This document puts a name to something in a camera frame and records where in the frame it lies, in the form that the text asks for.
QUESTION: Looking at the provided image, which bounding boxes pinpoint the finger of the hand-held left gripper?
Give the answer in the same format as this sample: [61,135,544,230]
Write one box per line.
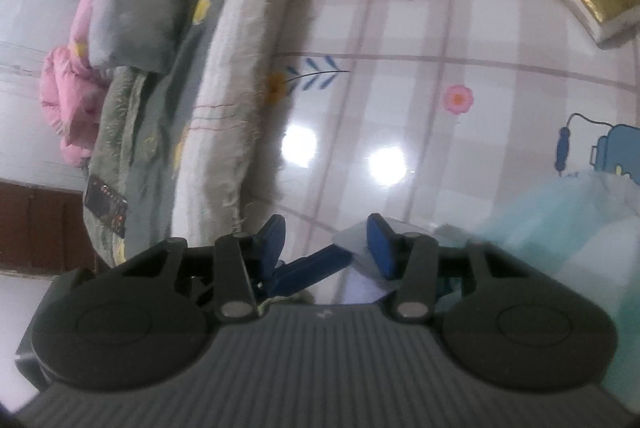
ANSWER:
[257,245,352,301]

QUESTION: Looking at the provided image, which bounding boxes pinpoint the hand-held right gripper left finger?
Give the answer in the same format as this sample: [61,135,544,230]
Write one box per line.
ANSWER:
[120,214,287,321]

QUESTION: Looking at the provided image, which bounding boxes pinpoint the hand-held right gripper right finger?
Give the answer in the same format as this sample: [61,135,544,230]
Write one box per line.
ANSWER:
[366,214,531,319]

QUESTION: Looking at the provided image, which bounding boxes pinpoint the white printed plastic bag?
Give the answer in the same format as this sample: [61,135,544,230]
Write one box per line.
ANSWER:
[332,170,640,389]

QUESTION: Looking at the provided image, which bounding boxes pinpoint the black fabric label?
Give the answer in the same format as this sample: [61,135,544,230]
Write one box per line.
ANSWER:
[84,175,128,239]

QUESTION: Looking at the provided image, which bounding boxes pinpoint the white mattress pad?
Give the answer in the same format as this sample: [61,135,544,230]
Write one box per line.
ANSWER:
[170,0,331,269]

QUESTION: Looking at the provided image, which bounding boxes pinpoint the grey bed sheet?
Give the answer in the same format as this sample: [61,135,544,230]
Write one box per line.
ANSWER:
[82,0,261,266]

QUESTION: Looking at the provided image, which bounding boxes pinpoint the brown wooden furniture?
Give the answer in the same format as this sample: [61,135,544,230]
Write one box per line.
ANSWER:
[0,178,98,279]

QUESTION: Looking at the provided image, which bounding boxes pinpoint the pink and grey quilt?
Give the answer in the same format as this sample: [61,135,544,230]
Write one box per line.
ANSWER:
[39,0,236,169]

